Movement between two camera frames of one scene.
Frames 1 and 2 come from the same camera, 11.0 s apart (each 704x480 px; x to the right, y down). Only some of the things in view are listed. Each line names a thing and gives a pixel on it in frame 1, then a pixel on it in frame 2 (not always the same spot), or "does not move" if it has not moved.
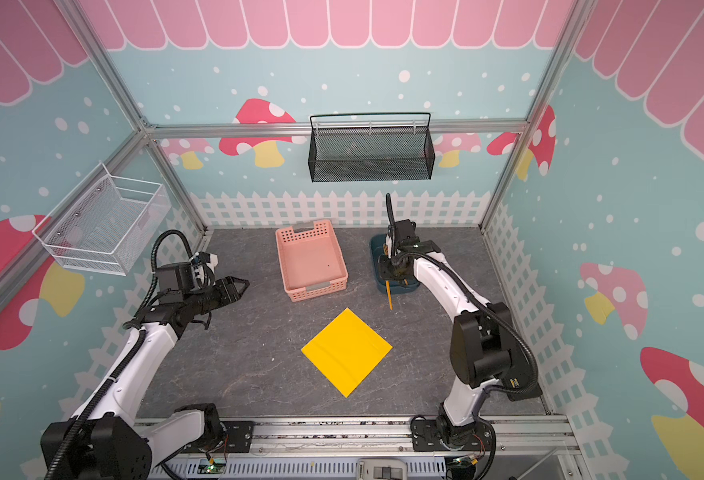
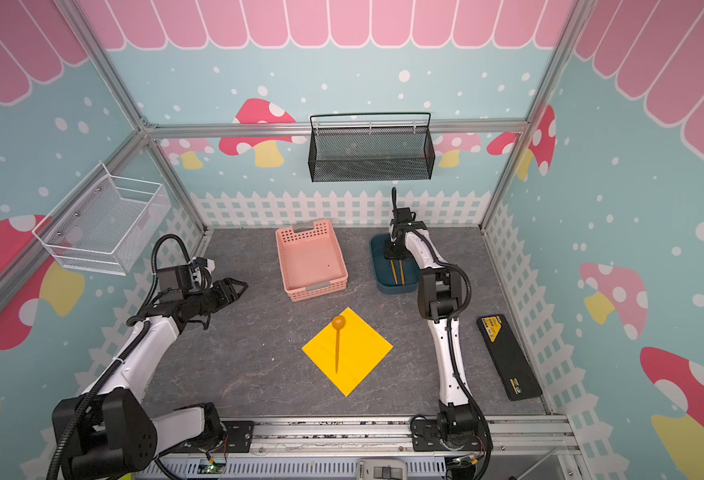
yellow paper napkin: x=346 y=350 does not move
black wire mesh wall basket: x=370 y=154 does not move
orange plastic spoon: x=390 y=297 -> x=338 y=323
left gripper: x=228 y=290 does not move
